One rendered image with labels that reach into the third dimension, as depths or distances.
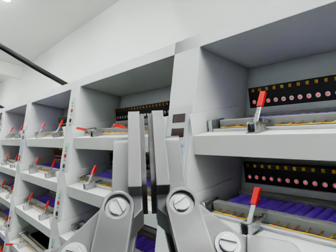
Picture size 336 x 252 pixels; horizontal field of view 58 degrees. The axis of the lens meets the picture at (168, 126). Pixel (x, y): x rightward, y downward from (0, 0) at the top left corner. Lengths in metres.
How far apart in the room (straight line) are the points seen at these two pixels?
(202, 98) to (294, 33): 0.24
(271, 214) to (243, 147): 0.14
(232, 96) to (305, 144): 0.33
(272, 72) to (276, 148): 0.32
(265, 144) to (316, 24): 0.25
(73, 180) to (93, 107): 0.32
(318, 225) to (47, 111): 1.70
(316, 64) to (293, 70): 0.06
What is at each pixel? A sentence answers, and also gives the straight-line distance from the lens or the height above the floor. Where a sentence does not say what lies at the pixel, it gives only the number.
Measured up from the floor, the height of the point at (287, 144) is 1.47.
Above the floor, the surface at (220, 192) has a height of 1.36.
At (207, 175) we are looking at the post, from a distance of 0.75.
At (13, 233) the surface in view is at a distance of 2.03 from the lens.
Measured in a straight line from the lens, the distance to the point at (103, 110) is 1.37.
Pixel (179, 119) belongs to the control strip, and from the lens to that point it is 0.74.
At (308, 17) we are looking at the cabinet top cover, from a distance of 0.64.
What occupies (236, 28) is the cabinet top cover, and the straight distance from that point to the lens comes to 0.70.
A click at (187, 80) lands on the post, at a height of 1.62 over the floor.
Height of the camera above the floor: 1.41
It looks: 8 degrees up
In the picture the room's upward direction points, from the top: 6 degrees clockwise
